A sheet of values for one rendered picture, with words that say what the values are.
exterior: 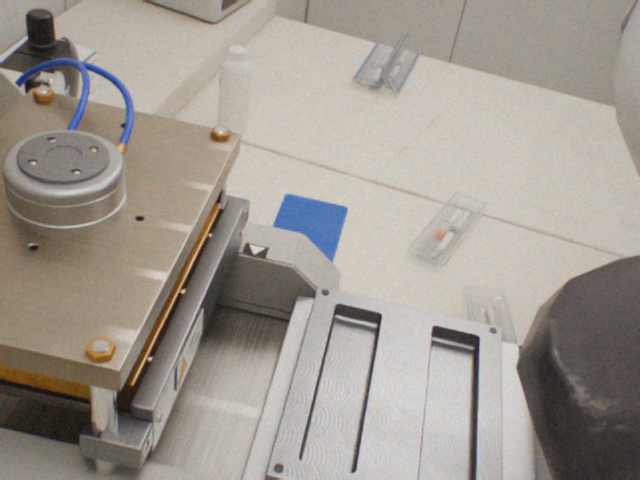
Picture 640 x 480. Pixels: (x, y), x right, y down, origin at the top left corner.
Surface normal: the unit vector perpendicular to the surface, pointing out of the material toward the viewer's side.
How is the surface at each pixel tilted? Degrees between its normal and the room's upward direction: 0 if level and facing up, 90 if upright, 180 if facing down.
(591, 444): 51
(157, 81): 0
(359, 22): 90
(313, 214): 0
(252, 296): 90
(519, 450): 0
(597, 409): 37
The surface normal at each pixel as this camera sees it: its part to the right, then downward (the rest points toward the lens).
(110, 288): 0.14, -0.76
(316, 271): 0.74, -0.43
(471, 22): -0.31, 0.58
